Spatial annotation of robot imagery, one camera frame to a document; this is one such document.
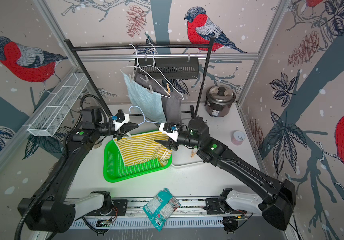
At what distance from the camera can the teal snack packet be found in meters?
0.70

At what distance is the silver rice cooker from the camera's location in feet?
3.35

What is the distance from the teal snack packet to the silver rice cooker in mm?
624
